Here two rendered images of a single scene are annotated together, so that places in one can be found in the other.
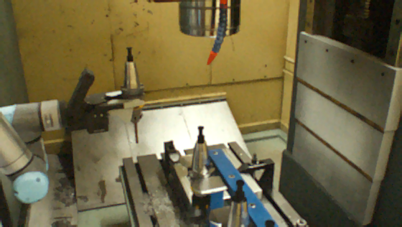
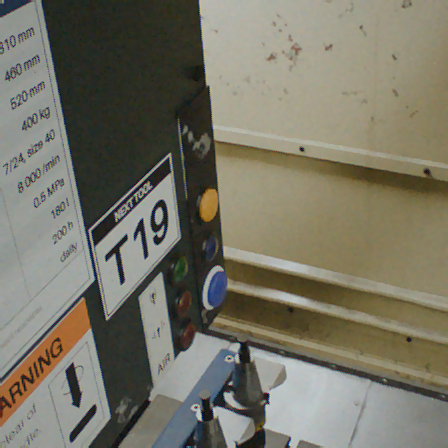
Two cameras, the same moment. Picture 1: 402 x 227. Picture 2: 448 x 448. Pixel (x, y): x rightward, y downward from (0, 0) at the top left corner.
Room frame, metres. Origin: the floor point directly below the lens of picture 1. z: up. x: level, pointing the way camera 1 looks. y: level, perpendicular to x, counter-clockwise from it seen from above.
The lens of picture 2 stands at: (0.97, 0.48, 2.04)
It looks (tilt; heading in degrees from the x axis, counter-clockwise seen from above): 34 degrees down; 227
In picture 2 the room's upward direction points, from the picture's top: 5 degrees counter-clockwise
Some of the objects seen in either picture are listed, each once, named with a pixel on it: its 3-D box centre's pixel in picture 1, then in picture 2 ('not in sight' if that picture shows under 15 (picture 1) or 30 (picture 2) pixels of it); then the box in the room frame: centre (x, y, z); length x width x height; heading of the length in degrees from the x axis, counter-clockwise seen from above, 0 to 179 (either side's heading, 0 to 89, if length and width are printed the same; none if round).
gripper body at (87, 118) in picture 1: (85, 113); not in sight; (0.86, 0.31, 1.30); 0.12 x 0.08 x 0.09; 108
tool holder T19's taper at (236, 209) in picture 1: (238, 214); (209, 432); (0.52, -0.06, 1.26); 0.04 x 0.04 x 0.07
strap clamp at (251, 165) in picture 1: (255, 172); not in sight; (1.10, -0.17, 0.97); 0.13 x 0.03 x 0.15; 108
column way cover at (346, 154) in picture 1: (335, 123); not in sight; (1.11, -0.43, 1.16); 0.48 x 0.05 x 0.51; 18
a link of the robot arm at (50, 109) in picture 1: (53, 116); not in sight; (0.84, 0.39, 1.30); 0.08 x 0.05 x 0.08; 18
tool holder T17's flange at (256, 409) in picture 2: not in sight; (247, 398); (0.41, -0.09, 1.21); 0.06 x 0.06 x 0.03
